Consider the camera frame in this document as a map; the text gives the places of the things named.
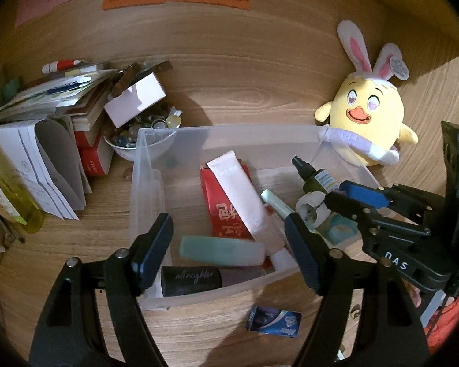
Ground clear plastic storage bin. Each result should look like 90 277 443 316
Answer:
128 124 396 311

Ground brown hair clip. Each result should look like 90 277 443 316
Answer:
111 60 174 98

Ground red and white marker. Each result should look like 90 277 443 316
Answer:
42 59 85 74

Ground small blue box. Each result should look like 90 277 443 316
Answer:
246 305 303 338

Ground pale pink tube white cap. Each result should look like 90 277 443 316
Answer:
207 151 297 272

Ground mint green tube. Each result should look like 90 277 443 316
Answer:
179 236 266 267

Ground red books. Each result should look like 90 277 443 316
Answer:
74 120 115 177

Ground stack of white papers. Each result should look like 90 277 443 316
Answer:
0 118 94 221

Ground black and purple bottle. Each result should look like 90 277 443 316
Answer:
161 265 266 298

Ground orange clothing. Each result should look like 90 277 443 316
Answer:
424 291 459 348

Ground yellow liquid bottle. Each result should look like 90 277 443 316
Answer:
0 130 46 235

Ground dark green spray bottle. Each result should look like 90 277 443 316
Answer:
291 155 339 195

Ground bowl of small items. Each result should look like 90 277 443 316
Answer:
110 106 184 148

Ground yellow chick plush toy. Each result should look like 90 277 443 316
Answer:
314 20 419 167

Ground pale pink box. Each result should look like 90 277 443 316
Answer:
103 72 167 128

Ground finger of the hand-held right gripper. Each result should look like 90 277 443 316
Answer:
338 180 448 224
324 191 433 239

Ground red flat packet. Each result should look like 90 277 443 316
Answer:
200 162 270 241

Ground stack of booklets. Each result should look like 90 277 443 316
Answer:
0 63 117 125

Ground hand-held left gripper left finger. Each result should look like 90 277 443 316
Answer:
28 213 174 367

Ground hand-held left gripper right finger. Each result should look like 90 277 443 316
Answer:
285 213 431 367

